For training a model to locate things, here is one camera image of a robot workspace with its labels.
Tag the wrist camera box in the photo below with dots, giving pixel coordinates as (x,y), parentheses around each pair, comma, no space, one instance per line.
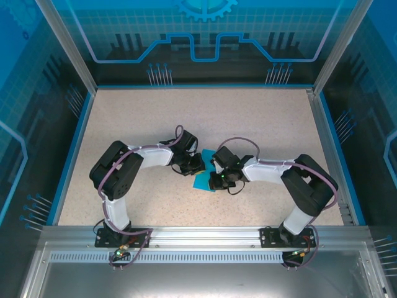
(194,149)
(215,166)

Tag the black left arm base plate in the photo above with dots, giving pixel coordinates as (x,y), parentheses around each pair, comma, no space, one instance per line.
(104,240)

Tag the aluminium side rail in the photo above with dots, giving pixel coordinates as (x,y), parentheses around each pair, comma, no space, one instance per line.
(329,158)

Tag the blue printed back panel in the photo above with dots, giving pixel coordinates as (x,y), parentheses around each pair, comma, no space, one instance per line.
(248,18)

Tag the aluminium frame post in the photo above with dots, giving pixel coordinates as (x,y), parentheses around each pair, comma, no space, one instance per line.
(68,46)
(341,46)

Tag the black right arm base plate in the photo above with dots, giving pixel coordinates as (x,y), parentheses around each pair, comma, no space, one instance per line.
(268,237)

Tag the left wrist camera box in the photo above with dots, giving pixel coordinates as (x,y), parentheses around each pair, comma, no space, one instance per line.
(194,149)

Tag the aluminium mounting rail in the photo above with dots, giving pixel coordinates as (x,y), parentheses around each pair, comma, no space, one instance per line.
(201,236)

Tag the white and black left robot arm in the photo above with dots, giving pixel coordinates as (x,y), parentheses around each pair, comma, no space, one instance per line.
(114,177)

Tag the blue table edge strip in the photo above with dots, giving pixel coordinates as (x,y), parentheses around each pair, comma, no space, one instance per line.
(72,158)
(341,158)

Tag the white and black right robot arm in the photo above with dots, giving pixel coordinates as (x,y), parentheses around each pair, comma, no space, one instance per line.
(310,189)

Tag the metal tray sheet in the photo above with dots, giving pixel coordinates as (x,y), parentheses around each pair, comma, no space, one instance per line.
(201,279)

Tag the blue printed side panel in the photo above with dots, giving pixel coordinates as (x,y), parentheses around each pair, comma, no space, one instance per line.
(372,124)
(31,124)

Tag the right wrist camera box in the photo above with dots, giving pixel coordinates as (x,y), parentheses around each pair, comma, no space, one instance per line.
(215,166)

